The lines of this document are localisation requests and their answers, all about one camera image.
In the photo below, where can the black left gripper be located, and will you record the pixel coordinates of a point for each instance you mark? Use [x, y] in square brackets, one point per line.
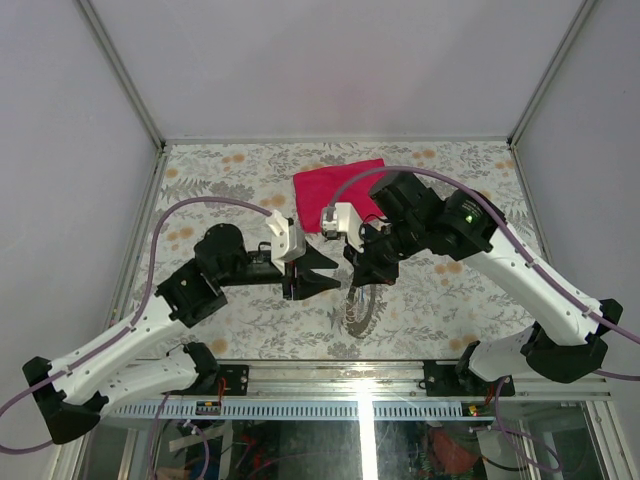
[309, 282]

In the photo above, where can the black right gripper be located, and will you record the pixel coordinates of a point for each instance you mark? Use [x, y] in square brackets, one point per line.
[366, 268]

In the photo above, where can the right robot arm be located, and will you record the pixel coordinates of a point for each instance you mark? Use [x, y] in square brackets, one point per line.
[566, 340]

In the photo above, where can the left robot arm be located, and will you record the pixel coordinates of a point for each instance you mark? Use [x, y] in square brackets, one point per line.
[76, 391]

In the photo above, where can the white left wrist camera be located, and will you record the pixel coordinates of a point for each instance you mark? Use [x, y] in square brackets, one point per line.
[287, 241]

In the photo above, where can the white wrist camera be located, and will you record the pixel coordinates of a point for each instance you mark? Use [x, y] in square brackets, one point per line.
[342, 221]
[287, 241]

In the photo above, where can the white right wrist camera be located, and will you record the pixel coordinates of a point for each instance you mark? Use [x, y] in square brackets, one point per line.
[342, 221]

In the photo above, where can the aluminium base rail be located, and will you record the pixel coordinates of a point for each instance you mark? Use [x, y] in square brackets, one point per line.
[336, 390]

